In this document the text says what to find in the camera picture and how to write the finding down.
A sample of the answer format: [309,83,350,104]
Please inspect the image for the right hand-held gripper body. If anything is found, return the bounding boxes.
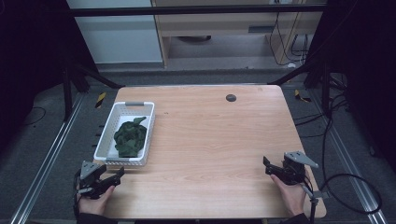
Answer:
[280,150,319,187]

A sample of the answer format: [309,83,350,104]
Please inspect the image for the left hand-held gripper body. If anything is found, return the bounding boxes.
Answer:
[76,160,108,201]

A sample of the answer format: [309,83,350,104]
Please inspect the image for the person's left hand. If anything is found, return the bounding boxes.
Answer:
[78,185,117,217]

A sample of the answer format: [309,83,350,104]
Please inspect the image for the person's right hand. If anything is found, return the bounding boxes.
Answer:
[269,174,308,218]

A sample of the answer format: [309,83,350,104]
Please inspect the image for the white plastic basket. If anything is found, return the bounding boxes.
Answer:
[93,101,156,167]

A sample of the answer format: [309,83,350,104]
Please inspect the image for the grey metal stand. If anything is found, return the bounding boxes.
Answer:
[300,183,331,224]

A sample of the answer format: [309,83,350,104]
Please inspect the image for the dark green cloth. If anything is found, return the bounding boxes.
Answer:
[113,116,149,159]

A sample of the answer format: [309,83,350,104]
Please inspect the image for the yellow black striped marker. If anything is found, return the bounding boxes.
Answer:
[94,91,107,110]
[293,89,312,104]

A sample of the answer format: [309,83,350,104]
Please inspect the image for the black stand legs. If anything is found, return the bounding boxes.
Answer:
[267,59,332,116]
[60,63,125,123]

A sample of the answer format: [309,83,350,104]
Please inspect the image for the white cabinet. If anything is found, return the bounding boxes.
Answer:
[65,0,164,65]

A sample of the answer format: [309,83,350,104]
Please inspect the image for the light wooden desk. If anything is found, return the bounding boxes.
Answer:
[150,0,328,68]

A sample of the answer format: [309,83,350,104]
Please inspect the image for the long black looped cable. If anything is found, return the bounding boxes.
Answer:
[319,92,384,216]

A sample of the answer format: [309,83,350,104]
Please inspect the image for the aluminium floor rail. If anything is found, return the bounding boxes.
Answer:
[306,88,390,224]
[8,92,86,224]

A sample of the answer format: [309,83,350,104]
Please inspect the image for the thin black floor cable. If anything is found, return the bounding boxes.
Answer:
[22,105,48,127]

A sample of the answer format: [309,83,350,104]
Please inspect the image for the black hanging cables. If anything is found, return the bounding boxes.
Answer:
[268,12,311,67]

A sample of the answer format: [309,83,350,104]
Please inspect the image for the black horizontal frame bar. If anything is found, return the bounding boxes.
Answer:
[66,4,328,18]

